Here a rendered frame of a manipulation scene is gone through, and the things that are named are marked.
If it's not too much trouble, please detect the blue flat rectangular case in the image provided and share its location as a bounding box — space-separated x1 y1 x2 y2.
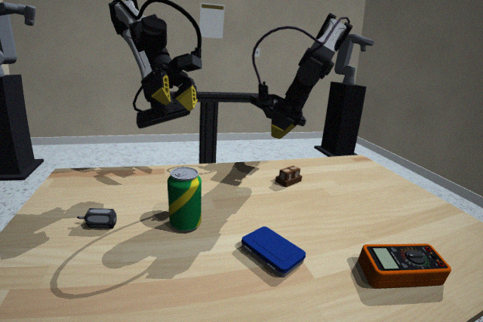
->
241 226 306 278

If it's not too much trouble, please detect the orange digital multimeter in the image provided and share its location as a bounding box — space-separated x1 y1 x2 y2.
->
358 244 451 288

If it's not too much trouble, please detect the brown cube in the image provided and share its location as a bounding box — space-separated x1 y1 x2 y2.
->
287 165 300 178
279 168 294 181

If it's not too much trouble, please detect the green soda can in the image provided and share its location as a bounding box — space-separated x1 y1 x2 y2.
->
168 167 202 232

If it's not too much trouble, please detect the brown wooden tray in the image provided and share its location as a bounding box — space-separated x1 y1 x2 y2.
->
275 175 302 187

